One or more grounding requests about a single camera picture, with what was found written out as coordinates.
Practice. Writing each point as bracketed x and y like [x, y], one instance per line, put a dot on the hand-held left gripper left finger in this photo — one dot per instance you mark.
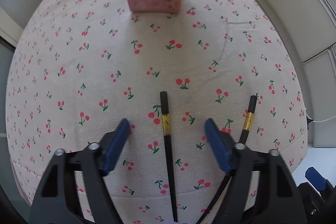
[118, 142]

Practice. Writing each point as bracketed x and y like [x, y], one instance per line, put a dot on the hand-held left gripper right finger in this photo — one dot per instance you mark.
[218, 145]

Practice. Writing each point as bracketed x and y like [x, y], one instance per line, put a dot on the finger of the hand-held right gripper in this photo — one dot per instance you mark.
[316, 178]

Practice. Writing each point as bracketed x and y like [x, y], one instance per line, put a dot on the cherry print tablecloth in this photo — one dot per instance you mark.
[105, 56]

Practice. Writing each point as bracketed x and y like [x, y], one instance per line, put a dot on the black gold-banded chopstick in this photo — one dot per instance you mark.
[168, 150]
[248, 121]

